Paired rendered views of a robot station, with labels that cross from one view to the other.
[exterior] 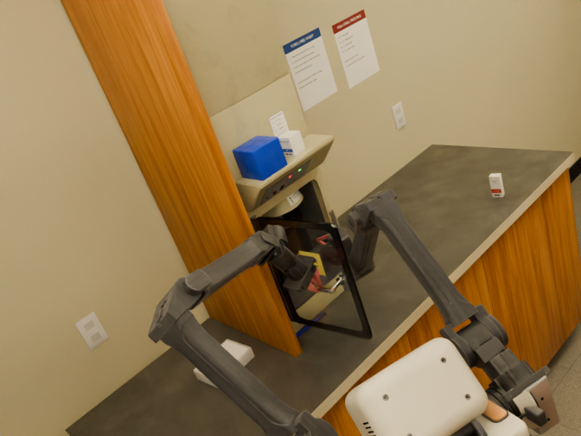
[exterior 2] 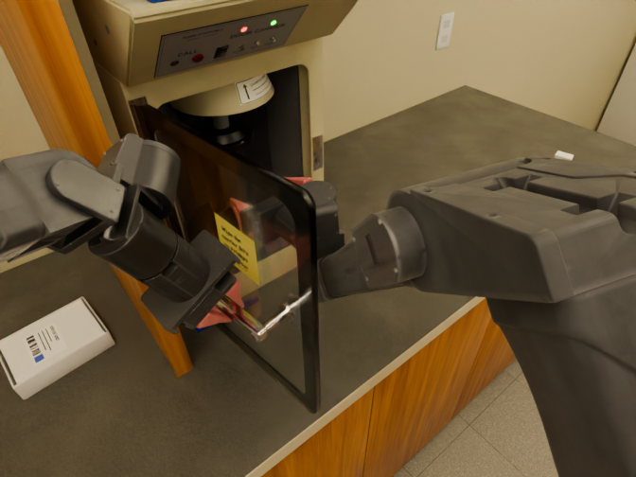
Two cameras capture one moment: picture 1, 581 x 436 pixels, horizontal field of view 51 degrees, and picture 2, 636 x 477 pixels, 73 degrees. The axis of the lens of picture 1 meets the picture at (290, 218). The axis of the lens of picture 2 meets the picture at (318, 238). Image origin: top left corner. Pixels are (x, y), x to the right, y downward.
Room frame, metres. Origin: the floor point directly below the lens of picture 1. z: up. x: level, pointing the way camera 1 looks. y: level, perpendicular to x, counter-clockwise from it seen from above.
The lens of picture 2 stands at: (1.10, -0.09, 1.61)
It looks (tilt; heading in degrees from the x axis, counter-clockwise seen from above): 41 degrees down; 357
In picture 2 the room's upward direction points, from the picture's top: 1 degrees counter-clockwise
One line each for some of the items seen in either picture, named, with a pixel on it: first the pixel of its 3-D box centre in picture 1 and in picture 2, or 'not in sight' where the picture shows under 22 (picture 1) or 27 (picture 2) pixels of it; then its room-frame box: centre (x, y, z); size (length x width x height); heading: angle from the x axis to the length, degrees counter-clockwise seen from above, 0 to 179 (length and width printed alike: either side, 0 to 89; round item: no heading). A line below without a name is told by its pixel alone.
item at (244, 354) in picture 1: (224, 362); (55, 344); (1.60, 0.36, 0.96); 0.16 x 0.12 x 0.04; 130
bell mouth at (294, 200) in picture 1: (275, 197); (220, 78); (1.83, 0.02, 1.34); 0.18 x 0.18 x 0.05
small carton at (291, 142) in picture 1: (290, 143); not in sight; (1.71, -0.08, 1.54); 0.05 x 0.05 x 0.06; 39
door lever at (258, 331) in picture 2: (325, 285); (252, 309); (1.45, -0.03, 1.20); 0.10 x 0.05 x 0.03; 42
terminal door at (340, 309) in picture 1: (313, 278); (235, 272); (1.52, 0.00, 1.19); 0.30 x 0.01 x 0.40; 42
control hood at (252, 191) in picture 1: (290, 173); (251, 24); (1.69, -0.05, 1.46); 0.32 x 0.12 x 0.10; 124
